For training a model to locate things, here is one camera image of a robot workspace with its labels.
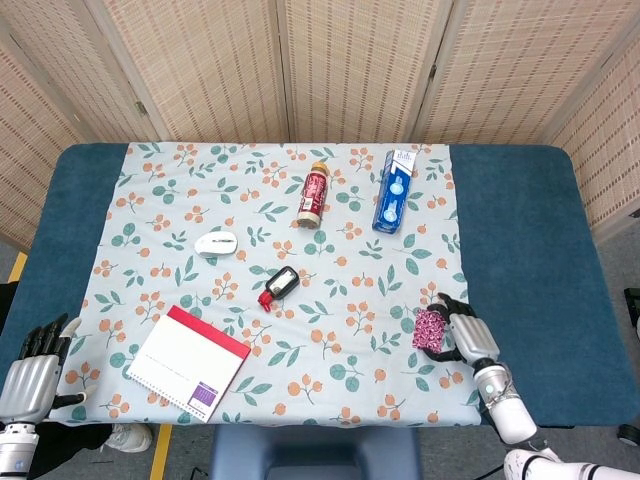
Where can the black trouser leg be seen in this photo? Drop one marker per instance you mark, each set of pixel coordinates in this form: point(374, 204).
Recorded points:
point(70, 445)

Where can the black ink bottle red cap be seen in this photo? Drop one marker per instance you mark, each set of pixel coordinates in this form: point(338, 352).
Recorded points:
point(282, 284)

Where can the white computer mouse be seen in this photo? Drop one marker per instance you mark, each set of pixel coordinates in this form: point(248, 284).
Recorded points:
point(215, 245)

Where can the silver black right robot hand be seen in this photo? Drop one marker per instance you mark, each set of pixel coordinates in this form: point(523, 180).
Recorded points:
point(472, 340)

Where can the blue padded table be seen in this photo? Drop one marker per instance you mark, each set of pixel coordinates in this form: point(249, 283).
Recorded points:
point(525, 250)

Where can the white sneaker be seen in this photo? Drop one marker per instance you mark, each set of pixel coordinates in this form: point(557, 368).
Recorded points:
point(130, 437)

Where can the brass screen hinge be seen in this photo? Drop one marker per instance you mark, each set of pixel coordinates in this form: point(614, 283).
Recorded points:
point(433, 70)
point(141, 108)

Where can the blue grey chair seat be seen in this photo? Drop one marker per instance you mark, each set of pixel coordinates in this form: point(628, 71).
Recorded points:
point(310, 450)

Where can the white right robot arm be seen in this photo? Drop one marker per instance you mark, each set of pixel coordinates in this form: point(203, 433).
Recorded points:
point(510, 417)

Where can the woven folding screen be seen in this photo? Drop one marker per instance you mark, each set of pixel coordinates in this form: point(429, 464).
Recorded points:
point(200, 65)

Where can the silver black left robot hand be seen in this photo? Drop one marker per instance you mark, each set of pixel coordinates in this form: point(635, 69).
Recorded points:
point(30, 387)

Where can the blue white carton box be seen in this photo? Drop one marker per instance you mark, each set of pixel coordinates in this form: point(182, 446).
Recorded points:
point(392, 200)

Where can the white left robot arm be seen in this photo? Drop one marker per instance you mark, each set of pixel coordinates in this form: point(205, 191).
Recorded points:
point(17, 452)

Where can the floral leaf berry tablecloth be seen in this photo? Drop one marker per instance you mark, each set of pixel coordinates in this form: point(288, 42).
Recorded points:
point(250, 210)

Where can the black equipment stand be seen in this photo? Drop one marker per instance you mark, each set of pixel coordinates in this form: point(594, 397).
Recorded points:
point(634, 305)

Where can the red cover spiral notebook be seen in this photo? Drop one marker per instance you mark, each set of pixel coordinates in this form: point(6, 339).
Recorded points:
point(185, 365)

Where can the red labelled drink bottle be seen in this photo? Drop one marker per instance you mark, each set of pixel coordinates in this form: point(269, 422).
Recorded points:
point(312, 195)

